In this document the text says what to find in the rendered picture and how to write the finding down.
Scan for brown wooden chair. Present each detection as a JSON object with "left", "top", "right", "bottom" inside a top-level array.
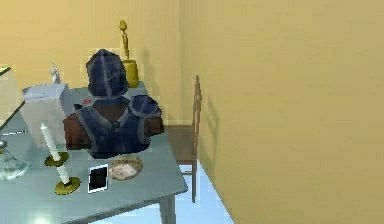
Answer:
[{"left": 165, "top": 75, "right": 203, "bottom": 204}]

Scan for golden figure statue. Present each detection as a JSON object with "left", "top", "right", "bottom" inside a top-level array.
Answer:
[{"left": 119, "top": 19, "right": 140, "bottom": 89}]

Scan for dark blue armoured bust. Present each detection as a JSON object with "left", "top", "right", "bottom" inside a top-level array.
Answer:
[{"left": 63, "top": 48, "right": 165, "bottom": 160}]

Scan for round brown plate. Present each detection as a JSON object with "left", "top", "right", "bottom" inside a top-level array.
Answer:
[{"left": 108, "top": 154, "right": 144, "bottom": 181}]

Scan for grey-blue table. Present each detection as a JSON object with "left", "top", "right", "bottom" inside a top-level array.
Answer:
[{"left": 0, "top": 80, "right": 189, "bottom": 224}]

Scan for small silver figurine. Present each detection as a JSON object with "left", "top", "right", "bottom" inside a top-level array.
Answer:
[{"left": 49, "top": 62, "right": 62, "bottom": 85}]

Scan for white candle on brass holder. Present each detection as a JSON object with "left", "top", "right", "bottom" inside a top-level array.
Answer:
[
  {"left": 54, "top": 164, "right": 82, "bottom": 196},
  {"left": 40, "top": 122, "right": 70, "bottom": 168}
]

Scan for white box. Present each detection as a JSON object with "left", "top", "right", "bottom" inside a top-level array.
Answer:
[{"left": 20, "top": 83, "right": 72, "bottom": 149}]

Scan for black phone with white frame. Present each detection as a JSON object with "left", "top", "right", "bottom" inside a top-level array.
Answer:
[{"left": 87, "top": 163, "right": 110, "bottom": 194}]

